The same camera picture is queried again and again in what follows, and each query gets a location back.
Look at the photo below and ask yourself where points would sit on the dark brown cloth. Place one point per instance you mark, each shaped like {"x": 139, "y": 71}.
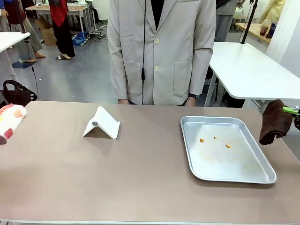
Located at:
{"x": 275, "y": 122}

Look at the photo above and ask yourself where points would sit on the person's left hand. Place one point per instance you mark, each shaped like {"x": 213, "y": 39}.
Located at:
{"x": 191, "y": 102}

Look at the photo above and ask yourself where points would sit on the person's right hand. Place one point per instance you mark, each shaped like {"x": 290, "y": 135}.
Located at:
{"x": 123, "y": 101}

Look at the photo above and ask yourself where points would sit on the large white table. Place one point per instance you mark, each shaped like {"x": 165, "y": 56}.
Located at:
{"x": 246, "y": 70}

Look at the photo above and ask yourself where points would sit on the silver metal tray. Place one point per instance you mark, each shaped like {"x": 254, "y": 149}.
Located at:
{"x": 225, "y": 152}

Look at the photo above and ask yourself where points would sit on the dark blue can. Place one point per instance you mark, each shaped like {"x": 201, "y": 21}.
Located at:
{"x": 272, "y": 29}

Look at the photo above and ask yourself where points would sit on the plastic bottle with red drink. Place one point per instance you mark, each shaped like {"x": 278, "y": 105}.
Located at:
{"x": 264, "y": 28}

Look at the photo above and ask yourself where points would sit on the wooden side table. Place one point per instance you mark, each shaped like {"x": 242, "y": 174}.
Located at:
{"x": 254, "y": 31}

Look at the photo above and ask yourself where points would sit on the black tripod pole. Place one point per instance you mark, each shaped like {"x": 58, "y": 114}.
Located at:
{"x": 249, "y": 21}

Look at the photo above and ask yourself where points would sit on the black wristband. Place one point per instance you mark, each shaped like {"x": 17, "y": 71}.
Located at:
{"x": 192, "y": 95}

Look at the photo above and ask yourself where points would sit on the bystander in yellow jacket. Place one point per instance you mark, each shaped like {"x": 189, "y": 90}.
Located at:
{"x": 273, "y": 10}

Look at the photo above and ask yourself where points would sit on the bystander in grey clothes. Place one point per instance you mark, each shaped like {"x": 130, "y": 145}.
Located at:
{"x": 225, "y": 18}

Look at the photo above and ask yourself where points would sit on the person in beige coat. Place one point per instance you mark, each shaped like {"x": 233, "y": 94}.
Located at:
{"x": 161, "y": 51}

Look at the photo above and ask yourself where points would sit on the dark blue trousers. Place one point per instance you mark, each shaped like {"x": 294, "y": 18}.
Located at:
{"x": 134, "y": 102}

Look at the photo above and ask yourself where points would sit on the white folded roller stand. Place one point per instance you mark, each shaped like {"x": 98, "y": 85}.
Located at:
{"x": 105, "y": 122}

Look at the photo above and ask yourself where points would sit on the blue plastic bag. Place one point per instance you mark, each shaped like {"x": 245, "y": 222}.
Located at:
{"x": 79, "y": 38}

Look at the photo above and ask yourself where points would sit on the bystander with red scarf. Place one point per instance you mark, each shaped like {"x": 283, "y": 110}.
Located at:
{"x": 62, "y": 28}

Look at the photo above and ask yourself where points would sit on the wooden desk with metal legs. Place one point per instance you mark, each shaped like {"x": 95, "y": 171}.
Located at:
{"x": 68, "y": 9}

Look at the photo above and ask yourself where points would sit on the brown cardboard box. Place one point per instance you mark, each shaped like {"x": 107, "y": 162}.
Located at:
{"x": 48, "y": 34}

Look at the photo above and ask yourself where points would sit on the bystander in beige trousers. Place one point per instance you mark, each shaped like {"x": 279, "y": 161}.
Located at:
{"x": 30, "y": 35}

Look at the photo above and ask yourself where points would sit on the blue floor mat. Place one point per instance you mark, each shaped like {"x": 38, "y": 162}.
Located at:
{"x": 22, "y": 64}

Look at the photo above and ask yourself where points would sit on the black fabric bag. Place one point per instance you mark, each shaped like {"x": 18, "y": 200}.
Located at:
{"x": 17, "y": 93}

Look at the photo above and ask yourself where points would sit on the small white table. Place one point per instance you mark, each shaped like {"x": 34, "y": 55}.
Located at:
{"x": 11, "y": 39}

